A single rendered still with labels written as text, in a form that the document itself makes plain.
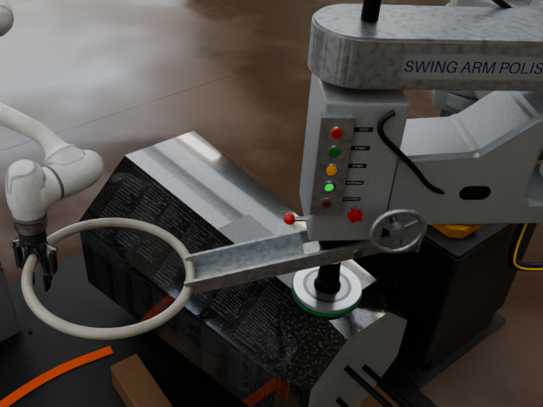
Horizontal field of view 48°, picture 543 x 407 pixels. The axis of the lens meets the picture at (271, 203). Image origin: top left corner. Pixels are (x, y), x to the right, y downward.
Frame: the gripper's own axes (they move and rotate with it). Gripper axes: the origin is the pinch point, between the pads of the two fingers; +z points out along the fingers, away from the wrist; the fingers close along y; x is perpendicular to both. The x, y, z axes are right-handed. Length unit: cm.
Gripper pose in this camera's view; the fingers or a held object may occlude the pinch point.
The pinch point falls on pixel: (39, 279)
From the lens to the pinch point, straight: 197.9
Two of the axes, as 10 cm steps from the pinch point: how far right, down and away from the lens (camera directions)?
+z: -1.3, 8.0, 5.9
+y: 9.8, 2.0, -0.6
